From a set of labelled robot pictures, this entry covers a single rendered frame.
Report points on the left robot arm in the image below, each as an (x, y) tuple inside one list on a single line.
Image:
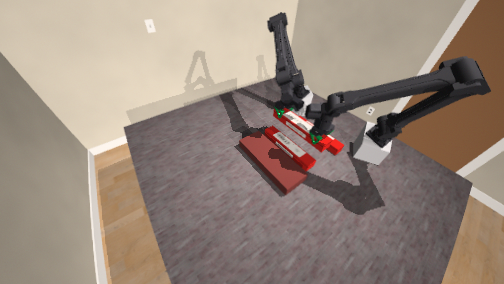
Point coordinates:
[(469, 82)]

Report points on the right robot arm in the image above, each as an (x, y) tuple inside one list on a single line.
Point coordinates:
[(284, 58)]

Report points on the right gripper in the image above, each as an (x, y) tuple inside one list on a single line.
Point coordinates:
[(279, 106)]

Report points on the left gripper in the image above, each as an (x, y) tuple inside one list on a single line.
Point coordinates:
[(324, 130)]

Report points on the red box of welding electrodes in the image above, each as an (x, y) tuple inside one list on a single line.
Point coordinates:
[(301, 127), (297, 154), (335, 146)]

